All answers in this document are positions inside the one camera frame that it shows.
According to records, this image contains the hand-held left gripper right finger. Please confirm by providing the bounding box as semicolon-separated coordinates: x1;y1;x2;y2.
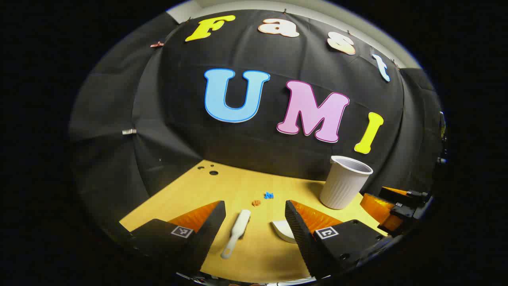
285;200;387;280

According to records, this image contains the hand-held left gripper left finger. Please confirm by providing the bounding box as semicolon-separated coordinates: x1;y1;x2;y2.
119;201;227;278

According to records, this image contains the white dustpan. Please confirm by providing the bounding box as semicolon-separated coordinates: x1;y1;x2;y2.
271;220;297;243

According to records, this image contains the small white broom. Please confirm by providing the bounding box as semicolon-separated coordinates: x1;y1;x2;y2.
221;209;251;259

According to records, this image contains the white ribbed garbage bin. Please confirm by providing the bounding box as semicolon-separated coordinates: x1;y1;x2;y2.
319;155;374;210

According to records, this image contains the black backdrop cloth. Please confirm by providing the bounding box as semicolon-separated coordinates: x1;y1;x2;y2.
68;9;445;247

